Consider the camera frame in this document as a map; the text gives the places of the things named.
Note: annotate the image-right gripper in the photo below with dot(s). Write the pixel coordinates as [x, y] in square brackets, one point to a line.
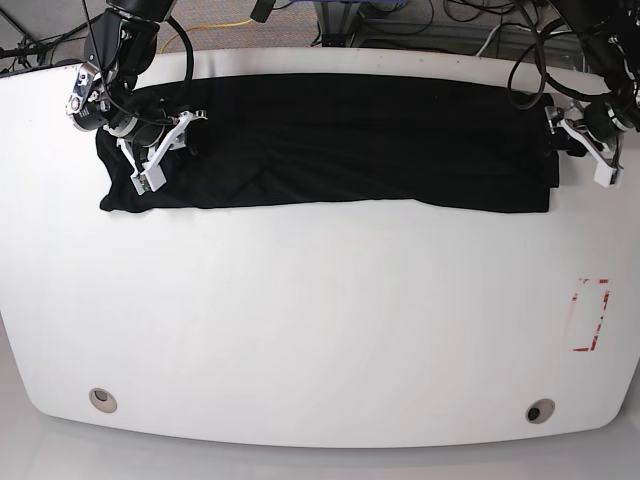
[596, 124]

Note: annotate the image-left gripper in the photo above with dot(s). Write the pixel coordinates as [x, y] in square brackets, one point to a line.
[141, 118]

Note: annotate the black T-shirt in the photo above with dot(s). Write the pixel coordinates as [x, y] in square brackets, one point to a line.
[305, 138]

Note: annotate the red tape rectangle marking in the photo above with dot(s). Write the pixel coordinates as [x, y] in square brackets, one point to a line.
[587, 311]

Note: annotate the black tripod leg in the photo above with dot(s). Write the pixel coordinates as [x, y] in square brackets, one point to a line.
[23, 37]

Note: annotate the grey metal stand base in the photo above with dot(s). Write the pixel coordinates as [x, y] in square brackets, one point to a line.
[352, 23]

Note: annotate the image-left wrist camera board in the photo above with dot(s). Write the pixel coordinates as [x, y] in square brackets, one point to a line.
[150, 180]

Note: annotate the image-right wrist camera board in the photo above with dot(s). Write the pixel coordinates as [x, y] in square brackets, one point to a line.
[608, 176]

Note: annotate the left table cable grommet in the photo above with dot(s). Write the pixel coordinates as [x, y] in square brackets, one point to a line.
[103, 401]

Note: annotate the table cable grommet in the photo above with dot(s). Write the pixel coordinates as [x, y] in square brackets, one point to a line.
[540, 411]
[103, 401]

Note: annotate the right table cable grommet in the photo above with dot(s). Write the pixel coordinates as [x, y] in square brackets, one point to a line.
[540, 411]

